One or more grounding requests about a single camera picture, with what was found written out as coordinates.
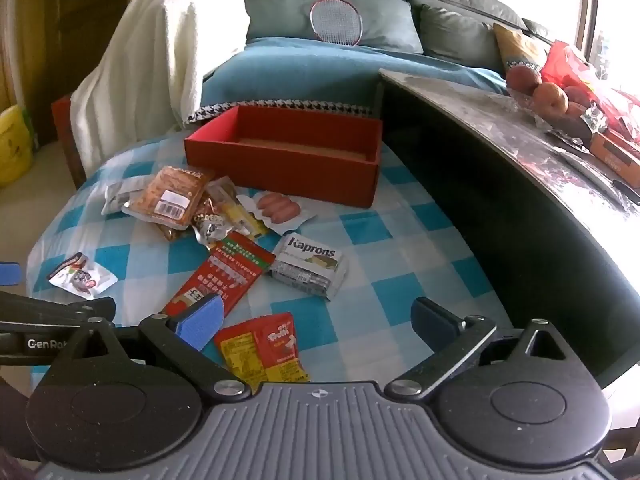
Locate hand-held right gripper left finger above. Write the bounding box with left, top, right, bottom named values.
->
left=47, top=294, right=251, bottom=402

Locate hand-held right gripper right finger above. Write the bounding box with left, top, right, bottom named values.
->
left=384, top=297, right=601, bottom=400

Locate red yellow snack packet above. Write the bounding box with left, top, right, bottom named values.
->
left=214, top=311, right=311, bottom=395

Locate clear yellow snack packet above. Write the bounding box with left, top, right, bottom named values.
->
left=205, top=176, right=271, bottom=241

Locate white wafer pack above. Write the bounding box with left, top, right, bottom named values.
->
left=270, top=232, right=349, bottom=302

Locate brown meat snack tray pack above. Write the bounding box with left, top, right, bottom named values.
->
left=122, top=166, right=216, bottom=228

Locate red cardboard box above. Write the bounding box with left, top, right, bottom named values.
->
left=183, top=105, right=385, bottom=209

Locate small white red packet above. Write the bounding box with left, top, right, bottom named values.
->
left=47, top=252, right=119, bottom=301

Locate long red green packet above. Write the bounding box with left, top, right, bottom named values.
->
left=161, top=232, right=277, bottom=323

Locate blue white checkered tablecloth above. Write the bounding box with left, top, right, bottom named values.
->
left=26, top=132, right=516, bottom=386

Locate gold wrapped candy packet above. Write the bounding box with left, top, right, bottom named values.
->
left=160, top=195, right=236, bottom=245

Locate silver foil packet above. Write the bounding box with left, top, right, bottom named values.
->
left=101, top=176, right=153, bottom=217

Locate yellow bag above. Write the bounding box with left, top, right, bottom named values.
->
left=0, top=105, right=37, bottom=188

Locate dark table with marble top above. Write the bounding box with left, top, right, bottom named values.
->
left=377, top=69, right=640, bottom=391

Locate pink sausage pack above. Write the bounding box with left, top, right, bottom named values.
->
left=236, top=190, right=317, bottom=235

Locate wooden chair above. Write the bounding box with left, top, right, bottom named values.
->
left=50, top=95, right=90, bottom=191

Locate orange box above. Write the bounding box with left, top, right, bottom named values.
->
left=590, top=130, right=640, bottom=188

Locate peach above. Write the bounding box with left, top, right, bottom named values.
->
left=531, top=81, right=570, bottom=116
left=506, top=64, right=543, bottom=96
left=562, top=85, right=593, bottom=110

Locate wooden door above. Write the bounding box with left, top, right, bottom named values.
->
left=0, top=0, right=143, bottom=148

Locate blue blanket with houndstooth trim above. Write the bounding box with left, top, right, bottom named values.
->
left=187, top=37, right=508, bottom=126

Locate white blanket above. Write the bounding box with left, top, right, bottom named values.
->
left=70, top=0, right=251, bottom=133

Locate yellow patterned cushion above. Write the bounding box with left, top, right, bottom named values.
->
left=492, top=22, right=551, bottom=75

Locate red plastic bag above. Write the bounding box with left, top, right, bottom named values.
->
left=541, top=40, right=640, bottom=141

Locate teal pillow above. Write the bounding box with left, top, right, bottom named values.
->
left=240, top=0, right=425, bottom=55

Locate red badminton racket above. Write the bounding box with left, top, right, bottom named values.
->
left=309, top=0, right=363, bottom=48

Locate window frame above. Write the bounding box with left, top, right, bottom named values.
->
left=574, top=0, right=602, bottom=56

